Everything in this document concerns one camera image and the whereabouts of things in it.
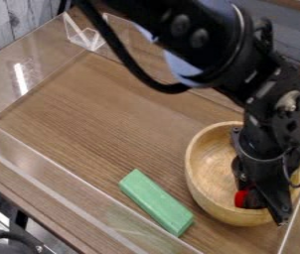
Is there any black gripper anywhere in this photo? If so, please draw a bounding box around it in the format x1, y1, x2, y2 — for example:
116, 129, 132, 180
229, 127, 300, 227

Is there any wooden bowl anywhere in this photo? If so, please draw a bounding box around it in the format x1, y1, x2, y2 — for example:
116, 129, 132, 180
185, 121, 296, 227

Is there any red plush strawberry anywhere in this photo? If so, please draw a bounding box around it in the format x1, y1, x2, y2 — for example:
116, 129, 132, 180
233, 190, 249, 208

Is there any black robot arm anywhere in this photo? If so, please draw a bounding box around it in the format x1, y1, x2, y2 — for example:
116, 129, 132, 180
79, 0, 300, 225

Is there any green rectangular block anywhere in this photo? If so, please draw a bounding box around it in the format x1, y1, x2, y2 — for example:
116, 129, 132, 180
118, 169, 195, 237

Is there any clear acrylic front barrier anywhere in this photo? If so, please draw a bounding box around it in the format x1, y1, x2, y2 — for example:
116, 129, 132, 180
0, 129, 204, 254

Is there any black table leg bracket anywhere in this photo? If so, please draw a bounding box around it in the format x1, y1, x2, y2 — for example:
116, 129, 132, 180
10, 207, 57, 254

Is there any clear acrylic corner bracket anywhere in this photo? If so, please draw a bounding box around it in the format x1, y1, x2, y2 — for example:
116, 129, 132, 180
63, 13, 106, 52

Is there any black cable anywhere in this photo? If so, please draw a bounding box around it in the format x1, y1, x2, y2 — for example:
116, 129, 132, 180
73, 0, 192, 95

